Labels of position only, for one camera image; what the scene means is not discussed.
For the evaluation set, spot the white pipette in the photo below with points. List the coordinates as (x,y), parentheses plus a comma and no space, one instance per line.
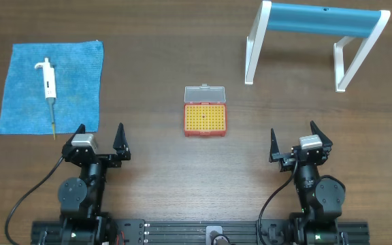
(49,81)

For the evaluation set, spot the white and blue stand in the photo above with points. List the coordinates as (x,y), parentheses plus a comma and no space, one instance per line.
(318,20)

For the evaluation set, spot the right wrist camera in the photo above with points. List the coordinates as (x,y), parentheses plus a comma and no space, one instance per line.
(310,142)

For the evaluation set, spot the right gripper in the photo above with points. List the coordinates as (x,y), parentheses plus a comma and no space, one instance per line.
(310,157)

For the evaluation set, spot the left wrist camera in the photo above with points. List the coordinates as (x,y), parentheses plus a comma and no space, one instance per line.
(84,142)

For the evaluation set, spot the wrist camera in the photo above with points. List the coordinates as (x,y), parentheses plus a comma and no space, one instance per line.
(84,142)
(310,142)

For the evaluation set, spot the blue cloth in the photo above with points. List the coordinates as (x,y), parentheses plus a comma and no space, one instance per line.
(77,85)

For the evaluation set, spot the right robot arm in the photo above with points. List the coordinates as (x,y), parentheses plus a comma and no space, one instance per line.
(328,197)

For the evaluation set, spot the mounting rail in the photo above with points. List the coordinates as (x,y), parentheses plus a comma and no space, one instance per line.
(182,232)

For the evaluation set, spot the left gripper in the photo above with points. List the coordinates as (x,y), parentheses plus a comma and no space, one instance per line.
(82,159)

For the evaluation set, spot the red and yellow tip box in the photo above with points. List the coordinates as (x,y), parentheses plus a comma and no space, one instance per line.
(204,119)

